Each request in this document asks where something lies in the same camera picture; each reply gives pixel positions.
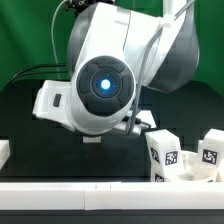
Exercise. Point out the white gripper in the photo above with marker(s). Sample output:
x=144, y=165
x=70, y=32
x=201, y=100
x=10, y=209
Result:
x=52, y=104

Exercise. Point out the white round stool seat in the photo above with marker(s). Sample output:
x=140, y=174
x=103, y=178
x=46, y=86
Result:
x=187, y=174

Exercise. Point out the white left fence bar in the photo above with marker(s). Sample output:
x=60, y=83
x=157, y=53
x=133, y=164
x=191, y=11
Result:
x=4, y=152

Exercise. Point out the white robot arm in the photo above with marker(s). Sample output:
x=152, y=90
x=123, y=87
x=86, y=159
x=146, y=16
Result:
x=112, y=53

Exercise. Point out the white front fence bar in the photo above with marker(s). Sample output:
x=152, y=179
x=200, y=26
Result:
x=111, y=196

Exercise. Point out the white fence bar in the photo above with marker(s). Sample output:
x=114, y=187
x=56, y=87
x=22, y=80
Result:
x=111, y=196
x=4, y=152

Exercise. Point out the white marker sheet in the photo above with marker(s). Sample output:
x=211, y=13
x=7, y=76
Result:
x=147, y=120

